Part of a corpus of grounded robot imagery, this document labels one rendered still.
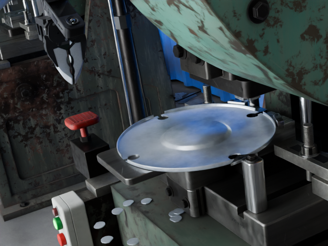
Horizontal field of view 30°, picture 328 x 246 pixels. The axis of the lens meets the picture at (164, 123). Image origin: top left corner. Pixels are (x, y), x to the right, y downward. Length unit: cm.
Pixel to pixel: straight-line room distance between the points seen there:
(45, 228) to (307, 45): 205
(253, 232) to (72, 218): 44
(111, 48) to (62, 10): 140
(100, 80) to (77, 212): 144
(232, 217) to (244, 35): 55
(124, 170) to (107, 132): 174
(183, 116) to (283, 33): 67
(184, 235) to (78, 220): 30
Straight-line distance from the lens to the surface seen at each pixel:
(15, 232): 258
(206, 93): 129
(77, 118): 137
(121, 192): 126
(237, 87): 105
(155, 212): 116
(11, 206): 272
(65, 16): 126
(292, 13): 57
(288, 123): 114
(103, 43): 265
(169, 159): 104
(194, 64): 107
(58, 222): 132
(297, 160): 107
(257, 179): 97
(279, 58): 57
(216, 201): 108
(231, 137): 109
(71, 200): 131
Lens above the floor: 121
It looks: 21 degrees down
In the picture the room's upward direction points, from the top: 9 degrees counter-clockwise
